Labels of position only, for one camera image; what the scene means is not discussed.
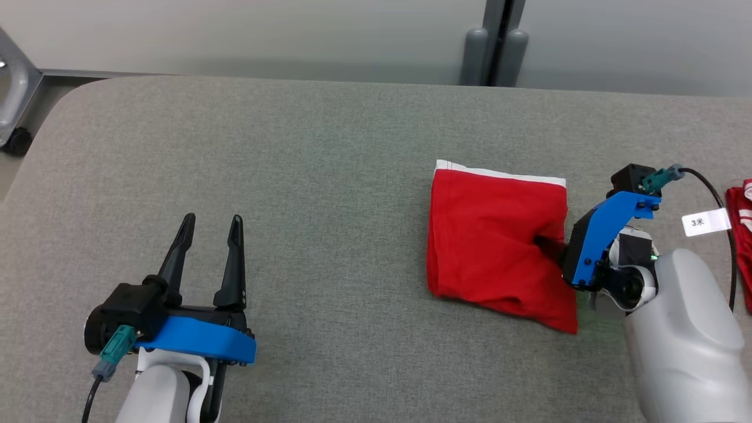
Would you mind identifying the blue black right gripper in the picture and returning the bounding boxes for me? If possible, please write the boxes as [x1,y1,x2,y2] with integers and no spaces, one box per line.
[561,191,662,291]

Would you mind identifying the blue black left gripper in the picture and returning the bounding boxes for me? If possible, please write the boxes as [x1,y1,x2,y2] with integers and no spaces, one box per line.
[84,213,257,423]

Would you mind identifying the red shorts with white stripe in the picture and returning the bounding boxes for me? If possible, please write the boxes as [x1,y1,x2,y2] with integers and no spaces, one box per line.
[427,160,579,334]

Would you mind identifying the red white T-shirt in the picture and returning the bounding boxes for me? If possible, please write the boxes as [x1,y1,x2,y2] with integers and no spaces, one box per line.
[724,179,752,312]

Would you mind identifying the grey cylinder bumper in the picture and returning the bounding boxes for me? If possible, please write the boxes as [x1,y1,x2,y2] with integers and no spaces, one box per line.
[462,28,489,87]
[496,29,529,88]

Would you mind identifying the black caster wheel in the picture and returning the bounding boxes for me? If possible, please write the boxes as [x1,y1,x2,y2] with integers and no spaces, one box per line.
[3,128,33,156]

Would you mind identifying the white right cable tag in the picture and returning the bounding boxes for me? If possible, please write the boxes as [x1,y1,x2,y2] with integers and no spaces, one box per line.
[681,209,732,237]

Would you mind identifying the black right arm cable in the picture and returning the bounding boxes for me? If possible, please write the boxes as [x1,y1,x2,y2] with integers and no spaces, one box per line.
[642,164,740,312]

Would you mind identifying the grey partition post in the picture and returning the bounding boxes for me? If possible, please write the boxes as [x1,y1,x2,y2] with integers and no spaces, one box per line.
[482,0,526,86]

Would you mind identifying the grey metal cart frame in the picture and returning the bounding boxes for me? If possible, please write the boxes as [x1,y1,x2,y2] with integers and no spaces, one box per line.
[0,26,45,145]

